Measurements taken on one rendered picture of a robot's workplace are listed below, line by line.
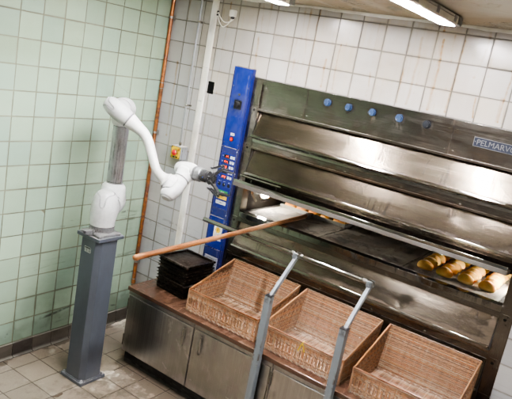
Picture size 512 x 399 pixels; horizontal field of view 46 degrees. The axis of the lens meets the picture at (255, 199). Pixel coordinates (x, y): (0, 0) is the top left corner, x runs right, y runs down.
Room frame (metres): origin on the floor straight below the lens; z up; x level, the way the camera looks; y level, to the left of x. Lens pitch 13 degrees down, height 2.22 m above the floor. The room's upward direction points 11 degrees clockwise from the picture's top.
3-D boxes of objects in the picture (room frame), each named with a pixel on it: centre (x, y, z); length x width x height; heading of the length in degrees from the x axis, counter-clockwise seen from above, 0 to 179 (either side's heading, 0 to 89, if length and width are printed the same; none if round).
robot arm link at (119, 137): (3.78, 0.92, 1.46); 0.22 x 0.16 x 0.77; 2
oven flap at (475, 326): (3.57, -0.66, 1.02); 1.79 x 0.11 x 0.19; 57
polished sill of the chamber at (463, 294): (3.59, -0.68, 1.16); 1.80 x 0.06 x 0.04; 57
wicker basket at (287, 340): (3.33, -0.54, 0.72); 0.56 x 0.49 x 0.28; 57
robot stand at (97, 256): (3.56, 0.91, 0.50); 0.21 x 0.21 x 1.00; 58
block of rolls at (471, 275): (3.62, -1.39, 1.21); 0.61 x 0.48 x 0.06; 147
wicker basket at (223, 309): (3.65, -0.04, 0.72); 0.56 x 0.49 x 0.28; 58
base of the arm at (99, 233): (3.55, 0.92, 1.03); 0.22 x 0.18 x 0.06; 148
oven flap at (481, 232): (3.57, -0.66, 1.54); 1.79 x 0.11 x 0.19; 57
